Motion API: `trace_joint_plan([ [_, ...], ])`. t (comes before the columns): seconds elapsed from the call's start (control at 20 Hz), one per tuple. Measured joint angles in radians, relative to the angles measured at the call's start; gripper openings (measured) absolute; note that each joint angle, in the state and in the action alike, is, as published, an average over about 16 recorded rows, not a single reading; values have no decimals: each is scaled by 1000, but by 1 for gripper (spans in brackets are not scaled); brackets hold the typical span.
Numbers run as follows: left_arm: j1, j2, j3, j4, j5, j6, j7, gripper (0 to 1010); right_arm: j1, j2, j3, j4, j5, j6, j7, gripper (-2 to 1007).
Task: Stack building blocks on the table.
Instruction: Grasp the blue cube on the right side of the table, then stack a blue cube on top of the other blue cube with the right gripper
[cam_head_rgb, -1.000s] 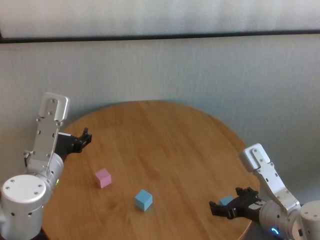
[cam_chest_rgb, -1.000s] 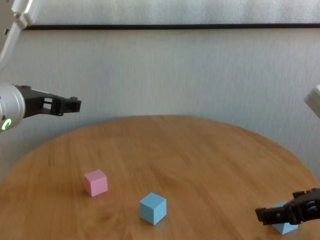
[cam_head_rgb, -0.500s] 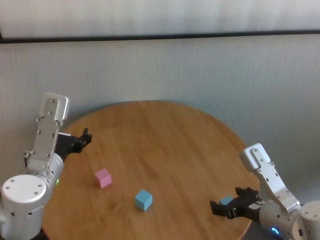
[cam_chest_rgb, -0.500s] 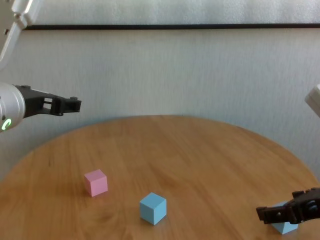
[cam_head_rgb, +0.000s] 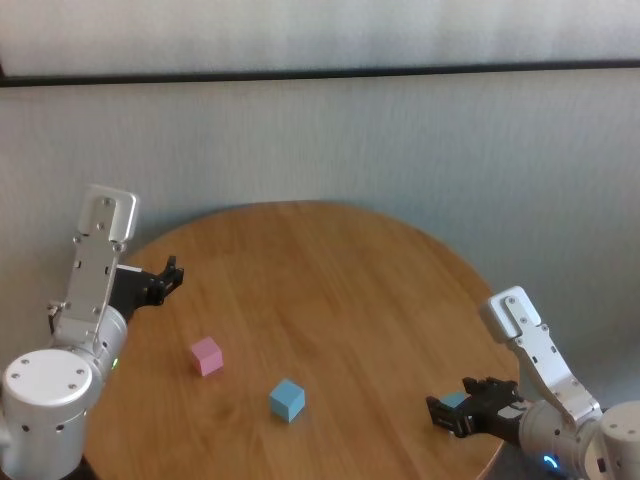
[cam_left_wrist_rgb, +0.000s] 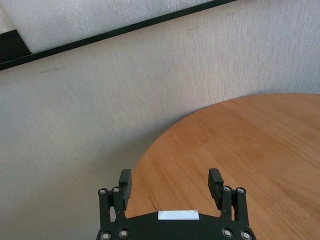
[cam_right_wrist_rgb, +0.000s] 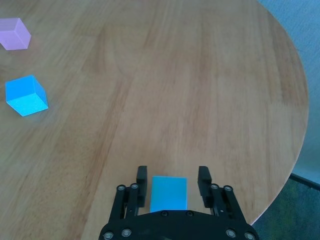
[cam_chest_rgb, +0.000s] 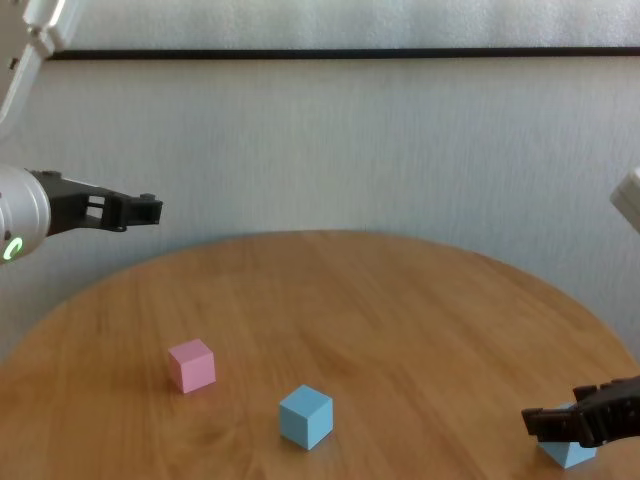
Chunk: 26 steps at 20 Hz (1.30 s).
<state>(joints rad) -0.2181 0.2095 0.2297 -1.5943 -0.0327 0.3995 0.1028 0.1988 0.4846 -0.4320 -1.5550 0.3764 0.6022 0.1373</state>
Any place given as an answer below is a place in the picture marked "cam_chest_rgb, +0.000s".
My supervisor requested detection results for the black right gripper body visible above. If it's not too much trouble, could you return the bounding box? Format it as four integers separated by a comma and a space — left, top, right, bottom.
572, 374, 640, 449

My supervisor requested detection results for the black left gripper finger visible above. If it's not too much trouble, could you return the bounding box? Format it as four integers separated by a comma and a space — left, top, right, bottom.
118, 192, 164, 227

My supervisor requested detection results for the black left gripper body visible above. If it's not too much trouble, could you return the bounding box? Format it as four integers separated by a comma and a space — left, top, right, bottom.
23, 169, 127, 237

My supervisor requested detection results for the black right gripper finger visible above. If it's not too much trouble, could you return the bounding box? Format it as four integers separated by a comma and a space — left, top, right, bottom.
520, 403, 587, 444

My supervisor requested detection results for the light blue cube block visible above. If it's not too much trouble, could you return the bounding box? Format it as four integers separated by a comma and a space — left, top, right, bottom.
538, 402, 599, 471
277, 383, 334, 451

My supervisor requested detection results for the pink cube block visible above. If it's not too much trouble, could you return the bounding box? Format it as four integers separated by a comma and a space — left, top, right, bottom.
167, 338, 217, 396

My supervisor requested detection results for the black horizontal wall rail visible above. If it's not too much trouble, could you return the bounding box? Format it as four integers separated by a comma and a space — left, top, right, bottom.
48, 45, 640, 63

